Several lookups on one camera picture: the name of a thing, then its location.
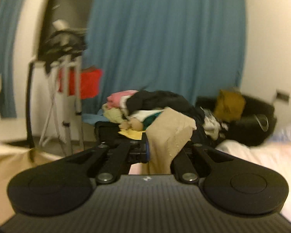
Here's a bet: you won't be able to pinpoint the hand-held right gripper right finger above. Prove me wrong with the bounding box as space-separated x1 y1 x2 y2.
171 144 234 183

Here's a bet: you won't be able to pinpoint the red cloth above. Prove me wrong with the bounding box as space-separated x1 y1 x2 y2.
58 69 104 100

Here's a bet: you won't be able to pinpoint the yellow cloth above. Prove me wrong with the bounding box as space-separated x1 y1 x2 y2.
118 128 146 140

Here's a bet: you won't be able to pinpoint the white patterned cloth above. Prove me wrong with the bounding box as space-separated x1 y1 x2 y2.
201 107 230 137

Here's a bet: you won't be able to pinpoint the pastel bed blanket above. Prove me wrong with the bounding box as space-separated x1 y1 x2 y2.
215 120 291 225

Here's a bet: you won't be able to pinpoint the dark wall socket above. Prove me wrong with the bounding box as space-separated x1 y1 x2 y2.
276 90 291 102

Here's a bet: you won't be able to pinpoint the wide blue curtain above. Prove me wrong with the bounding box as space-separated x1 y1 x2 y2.
83 0 248 118

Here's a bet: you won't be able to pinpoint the black suitcase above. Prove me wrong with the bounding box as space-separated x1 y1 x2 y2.
94 121 147 147

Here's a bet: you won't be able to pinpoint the beige clothes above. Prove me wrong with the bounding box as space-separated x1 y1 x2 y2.
0 107 197 227

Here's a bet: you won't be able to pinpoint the black garment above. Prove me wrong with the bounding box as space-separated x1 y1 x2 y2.
126 90 205 129

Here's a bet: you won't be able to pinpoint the pale green cloth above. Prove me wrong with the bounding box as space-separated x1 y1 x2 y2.
102 106 127 125

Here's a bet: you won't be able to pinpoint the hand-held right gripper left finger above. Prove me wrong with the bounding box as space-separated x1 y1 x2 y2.
64 139 151 184

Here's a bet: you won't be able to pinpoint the pink garment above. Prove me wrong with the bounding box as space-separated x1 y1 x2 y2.
106 90 139 109

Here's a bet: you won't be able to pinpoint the black sofa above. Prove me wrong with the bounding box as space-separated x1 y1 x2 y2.
196 94 277 147

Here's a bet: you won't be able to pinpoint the green garment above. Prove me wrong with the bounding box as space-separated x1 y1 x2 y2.
142 112 166 130

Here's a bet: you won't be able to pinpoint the garment steamer stand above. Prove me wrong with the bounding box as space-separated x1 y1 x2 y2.
38 19 89 156

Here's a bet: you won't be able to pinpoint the dark balcony door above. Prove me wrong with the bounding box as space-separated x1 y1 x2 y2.
37 0 99 61

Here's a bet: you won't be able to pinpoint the yellow paper bag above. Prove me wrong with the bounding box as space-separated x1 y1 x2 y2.
213 89 246 122

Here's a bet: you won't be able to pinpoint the narrow blue curtain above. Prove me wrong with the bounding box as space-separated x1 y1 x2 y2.
0 0 32 119

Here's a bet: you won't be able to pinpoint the blue cloth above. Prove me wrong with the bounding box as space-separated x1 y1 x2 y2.
82 112 105 125

